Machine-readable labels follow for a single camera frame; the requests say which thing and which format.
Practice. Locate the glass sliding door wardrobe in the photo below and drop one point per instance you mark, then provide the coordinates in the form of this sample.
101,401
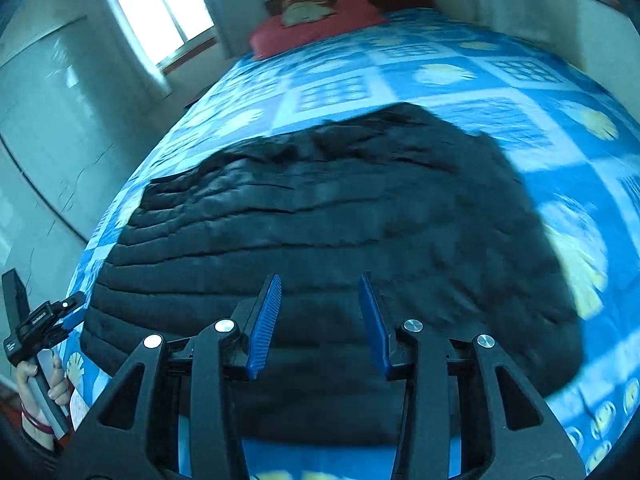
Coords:
60,135

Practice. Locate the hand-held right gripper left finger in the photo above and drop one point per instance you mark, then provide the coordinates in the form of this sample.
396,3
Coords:
262,330

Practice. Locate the person's left hand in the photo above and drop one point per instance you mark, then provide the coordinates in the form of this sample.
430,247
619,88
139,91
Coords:
61,385

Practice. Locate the cream printed cushion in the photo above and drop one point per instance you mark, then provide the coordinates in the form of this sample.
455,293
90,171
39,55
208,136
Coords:
305,10

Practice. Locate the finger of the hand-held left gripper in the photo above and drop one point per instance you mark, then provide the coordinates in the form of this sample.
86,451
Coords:
15,295
72,317

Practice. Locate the person's left forearm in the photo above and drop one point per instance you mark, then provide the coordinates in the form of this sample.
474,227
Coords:
37,440

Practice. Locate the blue patterned bed sheet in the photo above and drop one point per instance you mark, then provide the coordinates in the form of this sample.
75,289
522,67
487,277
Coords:
450,75

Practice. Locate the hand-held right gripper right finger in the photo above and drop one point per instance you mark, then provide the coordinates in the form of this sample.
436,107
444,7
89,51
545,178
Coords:
375,330

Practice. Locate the red pillow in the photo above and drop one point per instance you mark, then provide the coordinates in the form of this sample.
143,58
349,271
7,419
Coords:
310,37

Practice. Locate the black puffer jacket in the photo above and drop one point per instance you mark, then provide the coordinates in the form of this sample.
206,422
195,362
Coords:
325,210

